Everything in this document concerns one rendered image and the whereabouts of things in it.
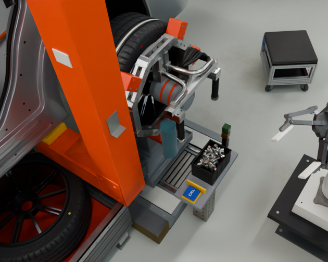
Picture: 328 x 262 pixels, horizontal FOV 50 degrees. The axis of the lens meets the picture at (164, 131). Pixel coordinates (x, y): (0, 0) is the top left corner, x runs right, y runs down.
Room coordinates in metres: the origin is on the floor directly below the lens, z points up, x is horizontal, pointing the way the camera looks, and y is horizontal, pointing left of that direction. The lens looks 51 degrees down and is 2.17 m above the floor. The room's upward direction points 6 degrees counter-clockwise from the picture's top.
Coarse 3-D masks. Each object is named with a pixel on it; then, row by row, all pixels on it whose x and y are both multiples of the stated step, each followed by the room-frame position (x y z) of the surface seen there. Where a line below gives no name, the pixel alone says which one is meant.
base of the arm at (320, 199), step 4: (320, 180) 0.96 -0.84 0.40; (320, 184) 0.93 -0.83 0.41; (320, 188) 0.90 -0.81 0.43; (320, 192) 0.88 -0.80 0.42; (316, 196) 0.86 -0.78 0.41; (320, 196) 0.86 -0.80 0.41; (324, 196) 0.84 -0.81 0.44; (316, 200) 0.84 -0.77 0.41; (320, 200) 0.84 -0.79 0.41; (324, 200) 0.83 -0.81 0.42; (320, 204) 0.82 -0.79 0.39; (324, 204) 0.81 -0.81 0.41
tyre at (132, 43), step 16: (128, 16) 1.60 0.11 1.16; (144, 16) 1.61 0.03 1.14; (112, 32) 1.46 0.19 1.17; (128, 32) 1.44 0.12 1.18; (144, 32) 1.42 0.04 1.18; (160, 32) 1.49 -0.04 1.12; (128, 48) 1.34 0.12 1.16; (144, 48) 1.39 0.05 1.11; (176, 48) 1.60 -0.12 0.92; (128, 64) 1.29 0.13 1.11; (160, 112) 1.44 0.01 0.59
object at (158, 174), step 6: (186, 132) 1.62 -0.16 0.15; (192, 132) 1.59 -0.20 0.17; (186, 138) 1.54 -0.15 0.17; (192, 138) 1.59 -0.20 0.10; (180, 144) 1.51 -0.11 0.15; (186, 144) 1.53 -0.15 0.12; (180, 150) 1.47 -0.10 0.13; (162, 162) 1.38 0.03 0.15; (168, 162) 1.36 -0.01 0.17; (162, 168) 1.31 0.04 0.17; (168, 168) 1.35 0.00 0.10; (156, 174) 1.28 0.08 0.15; (162, 174) 1.30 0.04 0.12; (144, 180) 1.25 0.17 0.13; (150, 180) 1.24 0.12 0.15; (156, 180) 1.24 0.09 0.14; (150, 186) 1.22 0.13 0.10
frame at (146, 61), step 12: (168, 36) 1.45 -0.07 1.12; (156, 48) 1.39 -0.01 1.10; (168, 48) 1.40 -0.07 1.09; (180, 48) 1.55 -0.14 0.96; (144, 60) 1.29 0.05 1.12; (156, 60) 1.32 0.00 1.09; (180, 60) 1.57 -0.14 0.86; (144, 72) 1.24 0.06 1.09; (144, 84) 1.23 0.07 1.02; (132, 96) 1.19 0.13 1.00; (132, 108) 1.15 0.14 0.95; (132, 120) 1.16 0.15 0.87; (156, 120) 1.35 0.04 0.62; (144, 132) 1.19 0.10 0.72; (156, 132) 1.26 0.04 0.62
